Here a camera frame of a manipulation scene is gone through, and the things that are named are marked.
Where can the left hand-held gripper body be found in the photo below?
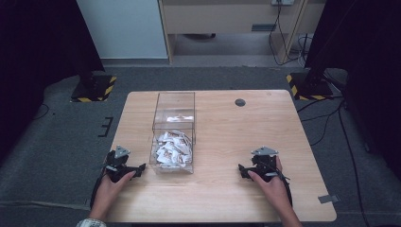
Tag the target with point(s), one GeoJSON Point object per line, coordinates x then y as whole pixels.
{"type": "Point", "coordinates": [117, 170]}

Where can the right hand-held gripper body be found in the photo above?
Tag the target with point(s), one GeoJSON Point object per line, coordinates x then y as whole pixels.
{"type": "Point", "coordinates": [264, 165]}

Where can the person's left hand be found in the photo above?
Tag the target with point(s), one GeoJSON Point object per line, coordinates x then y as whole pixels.
{"type": "Point", "coordinates": [105, 197]}

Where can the person's right hand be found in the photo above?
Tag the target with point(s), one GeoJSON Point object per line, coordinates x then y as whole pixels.
{"type": "Point", "coordinates": [275, 194]}

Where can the pile of white packets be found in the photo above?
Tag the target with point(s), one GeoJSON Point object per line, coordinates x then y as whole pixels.
{"type": "Point", "coordinates": [171, 149]}

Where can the grey round table grommet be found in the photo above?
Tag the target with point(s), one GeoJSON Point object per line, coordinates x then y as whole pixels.
{"type": "Point", "coordinates": [240, 102]}

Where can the clear acrylic box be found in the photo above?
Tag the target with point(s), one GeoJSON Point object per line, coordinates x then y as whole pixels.
{"type": "Point", "coordinates": [173, 107]}

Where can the grey tape strip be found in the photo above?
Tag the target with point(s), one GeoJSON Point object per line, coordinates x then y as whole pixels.
{"type": "Point", "coordinates": [328, 199]}

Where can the striped black stand base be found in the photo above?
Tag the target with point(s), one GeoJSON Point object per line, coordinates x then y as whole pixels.
{"type": "Point", "coordinates": [94, 90]}
{"type": "Point", "coordinates": [310, 88]}

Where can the black curtain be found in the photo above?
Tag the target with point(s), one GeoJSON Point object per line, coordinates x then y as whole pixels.
{"type": "Point", "coordinates": [38, 63]}
{"type": "Point", "coordinates": [372, 63]}

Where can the grey desk label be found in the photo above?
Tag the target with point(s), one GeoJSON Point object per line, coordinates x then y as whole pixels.
{"type": "Point", "coordinates": [263, 27]}

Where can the white cabinet panel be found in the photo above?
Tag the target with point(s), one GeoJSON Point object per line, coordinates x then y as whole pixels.
{"type": "Point", "coordinates": [121, 28]}

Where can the light wooden desk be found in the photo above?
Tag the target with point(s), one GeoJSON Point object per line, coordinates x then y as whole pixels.
{"type": "Point", "coordinates": [214, 15]}

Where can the white power strip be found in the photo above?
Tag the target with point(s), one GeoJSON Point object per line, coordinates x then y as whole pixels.
{"type": "Point", "coordinates": [282, 2]}

